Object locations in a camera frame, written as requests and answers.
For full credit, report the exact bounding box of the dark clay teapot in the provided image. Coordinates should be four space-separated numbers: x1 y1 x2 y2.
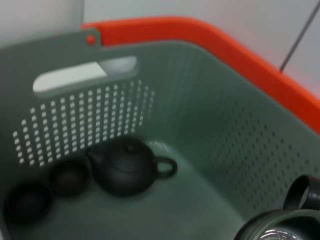
86 137 178 197

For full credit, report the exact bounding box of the grey perforated storage basket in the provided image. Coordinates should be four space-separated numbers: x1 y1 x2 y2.
0 27 320 240

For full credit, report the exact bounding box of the small dark clay cup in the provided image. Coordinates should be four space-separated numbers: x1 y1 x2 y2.
49 159 92 197
4 182 53 225

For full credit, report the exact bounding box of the glass teacup black sleeve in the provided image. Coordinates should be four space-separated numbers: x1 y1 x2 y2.
233 174 320 240

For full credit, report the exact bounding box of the thin dark wall cable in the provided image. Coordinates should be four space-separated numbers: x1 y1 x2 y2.
279 0 320 73

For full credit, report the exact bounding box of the orange basket handle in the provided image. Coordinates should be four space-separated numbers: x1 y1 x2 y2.
80 16 320 136

